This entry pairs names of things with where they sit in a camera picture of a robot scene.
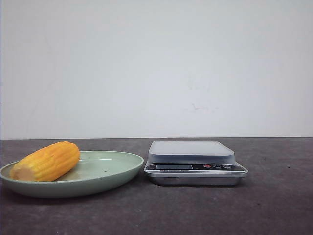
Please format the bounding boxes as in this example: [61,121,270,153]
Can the light green plate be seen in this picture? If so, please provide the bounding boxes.
[0,151,144,198]

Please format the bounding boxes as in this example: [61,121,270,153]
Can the yellow corn cob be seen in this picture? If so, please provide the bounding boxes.
[9,141,80,182]

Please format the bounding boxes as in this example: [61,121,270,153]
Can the silver digital kitchen scale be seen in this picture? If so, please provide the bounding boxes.
[144,141,248,186]

